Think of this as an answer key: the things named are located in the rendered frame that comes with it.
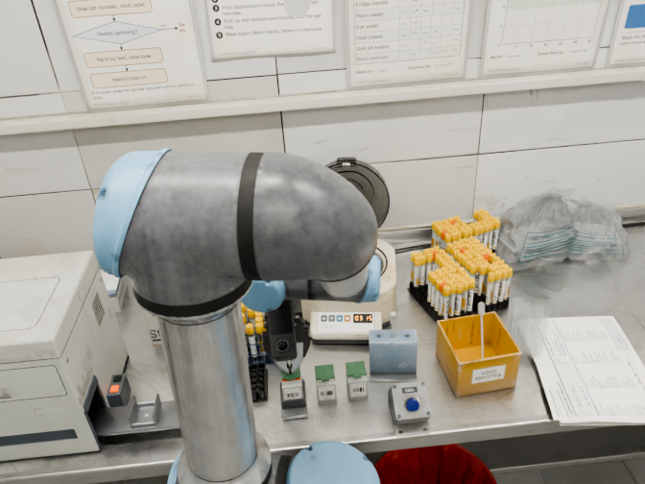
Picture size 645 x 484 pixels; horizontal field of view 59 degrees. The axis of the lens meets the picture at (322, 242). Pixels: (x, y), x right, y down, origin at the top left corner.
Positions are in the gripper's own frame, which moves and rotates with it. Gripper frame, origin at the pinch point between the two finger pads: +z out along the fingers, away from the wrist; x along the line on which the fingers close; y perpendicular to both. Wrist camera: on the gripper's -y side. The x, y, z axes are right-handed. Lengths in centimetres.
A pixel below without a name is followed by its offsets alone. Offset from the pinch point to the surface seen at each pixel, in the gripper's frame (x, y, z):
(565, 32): -73, 56, -47
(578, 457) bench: -82, 21, 70
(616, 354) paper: -70, 2, 8
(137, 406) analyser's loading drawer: 31.3, 0.1, 5.4
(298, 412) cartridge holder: -0.7, -3.3, 8.4
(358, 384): -13.5, -0.8, 5.0
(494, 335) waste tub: -45.1, 8.8, 4.8
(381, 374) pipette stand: -19.2, 4.9, 8.7
